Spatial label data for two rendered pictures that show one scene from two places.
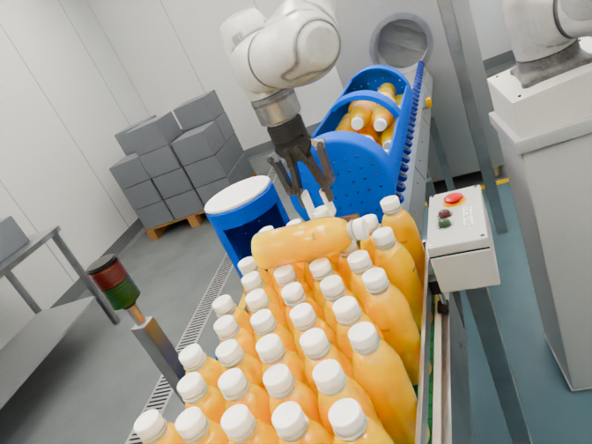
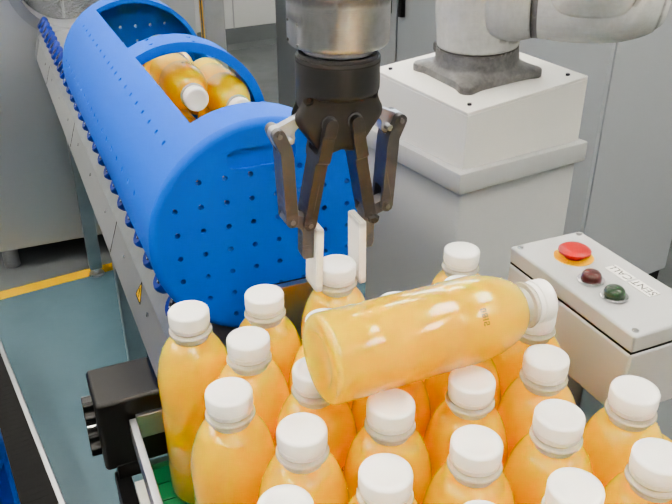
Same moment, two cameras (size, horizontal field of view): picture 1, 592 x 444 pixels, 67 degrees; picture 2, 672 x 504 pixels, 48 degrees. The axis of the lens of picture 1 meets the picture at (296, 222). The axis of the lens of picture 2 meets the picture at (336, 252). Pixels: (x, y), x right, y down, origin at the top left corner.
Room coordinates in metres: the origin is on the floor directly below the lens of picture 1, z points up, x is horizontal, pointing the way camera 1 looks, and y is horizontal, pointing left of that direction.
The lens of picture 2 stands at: (0.50, 0.46, 1.51)
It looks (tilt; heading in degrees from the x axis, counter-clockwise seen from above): 28 degrees down; 309
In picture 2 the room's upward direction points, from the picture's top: straight up
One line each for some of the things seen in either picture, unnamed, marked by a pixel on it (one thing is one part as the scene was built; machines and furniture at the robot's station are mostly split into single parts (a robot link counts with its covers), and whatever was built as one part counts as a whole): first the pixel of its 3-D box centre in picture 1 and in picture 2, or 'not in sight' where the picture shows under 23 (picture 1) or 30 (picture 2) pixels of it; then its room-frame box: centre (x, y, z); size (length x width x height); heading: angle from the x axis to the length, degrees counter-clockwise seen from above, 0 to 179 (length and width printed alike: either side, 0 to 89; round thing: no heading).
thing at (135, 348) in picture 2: not in sight; (134, 340); (2.01, -0.52, 0.31); 0.06 x 0.06 x 0.63; 63
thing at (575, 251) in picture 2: (453, 198); (574, 252); (0.77, -0.30, 1.11); 0.04 x 0.04 x 0.01
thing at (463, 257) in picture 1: (461, 235); (596, 315); (0.73, -0.27, 1.05); 0.20 x 0.10 x 0.10; 153
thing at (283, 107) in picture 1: (277, 107); (338, 15); (0.92, -0.06, 1.38); 0.09 x 0.09 x 0.06
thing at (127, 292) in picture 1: (120, 291); not in sight; (0.86, 0.39, 1.18); 0.06 x 0.06 x 0.05
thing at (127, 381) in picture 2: not in sight; (132, 416); (1.09, 0.09, 0.95); 0.10 x 0.07 x 0.10; 63
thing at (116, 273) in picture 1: (108, 273); not in sight; (0.86, 0.39, 1.23); 0.06 x 0.06 x 0.04
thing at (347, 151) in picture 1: (363, 134); (180, 123); (1.49, -0.33, 1.09); 0.88 x 0.28 x 0.28; 153
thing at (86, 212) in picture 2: not in sight; (84, 202); (2.88, -0.96, 0.31); 0.06 x 0.06 x 0.63; 63
